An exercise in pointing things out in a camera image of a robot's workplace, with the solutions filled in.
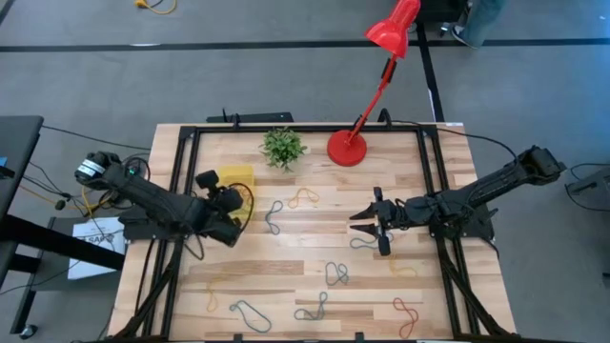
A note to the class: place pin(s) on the black flat device box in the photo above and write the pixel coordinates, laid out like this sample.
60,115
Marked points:
257,117

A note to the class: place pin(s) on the person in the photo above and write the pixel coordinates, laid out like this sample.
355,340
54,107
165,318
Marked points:
481,24

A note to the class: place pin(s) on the white printed paper sheet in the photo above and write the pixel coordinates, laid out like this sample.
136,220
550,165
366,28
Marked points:
86,231

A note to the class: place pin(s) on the yellow rubber band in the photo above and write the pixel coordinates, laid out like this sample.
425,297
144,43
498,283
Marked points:
211,305
291,202
405,273

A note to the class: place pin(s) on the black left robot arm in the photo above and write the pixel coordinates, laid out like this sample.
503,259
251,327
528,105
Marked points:
143,195

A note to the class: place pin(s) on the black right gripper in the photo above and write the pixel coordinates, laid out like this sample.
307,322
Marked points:
393,214

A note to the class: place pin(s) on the green plant in white pot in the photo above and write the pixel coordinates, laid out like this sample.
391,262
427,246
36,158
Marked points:
282,147

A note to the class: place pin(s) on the yellow translucent plastic bin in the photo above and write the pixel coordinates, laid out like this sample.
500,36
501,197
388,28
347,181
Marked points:
238,175

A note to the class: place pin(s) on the black side desk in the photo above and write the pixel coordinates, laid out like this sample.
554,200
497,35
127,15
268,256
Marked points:
19,143

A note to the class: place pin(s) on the black metal table frame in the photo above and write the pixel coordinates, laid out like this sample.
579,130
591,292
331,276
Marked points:
310,129

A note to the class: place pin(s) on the teal rubber band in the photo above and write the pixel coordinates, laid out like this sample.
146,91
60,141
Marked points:
327,274
362,247
267,216
270,328
305,318

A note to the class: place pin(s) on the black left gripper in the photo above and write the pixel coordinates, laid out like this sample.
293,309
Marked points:
212,216

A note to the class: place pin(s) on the red rubber band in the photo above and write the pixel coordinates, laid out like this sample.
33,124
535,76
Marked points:
416,314

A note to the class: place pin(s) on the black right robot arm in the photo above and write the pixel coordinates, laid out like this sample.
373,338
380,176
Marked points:
500,183

